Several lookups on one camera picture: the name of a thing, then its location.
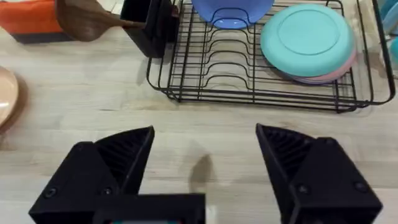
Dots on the pink plate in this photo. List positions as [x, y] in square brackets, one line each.
[339, 73]

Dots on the orange and black box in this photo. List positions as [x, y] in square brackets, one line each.
[28, 18]

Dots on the teal plate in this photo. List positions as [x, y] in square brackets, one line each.
[306, 40]

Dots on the brown wooden spatula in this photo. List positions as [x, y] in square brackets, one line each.
[84, 20]

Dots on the blue plate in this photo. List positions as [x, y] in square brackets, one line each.
[231, 12]

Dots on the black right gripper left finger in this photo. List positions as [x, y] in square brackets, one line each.
[93, 174]

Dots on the peach plate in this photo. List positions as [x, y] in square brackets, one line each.
[6, 93]

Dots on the black cutlery holder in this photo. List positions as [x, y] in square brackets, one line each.
[149, 25]

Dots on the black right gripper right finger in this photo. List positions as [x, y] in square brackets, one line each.
[323, 180]

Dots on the light blue container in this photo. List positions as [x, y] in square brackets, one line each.
[390, 21]

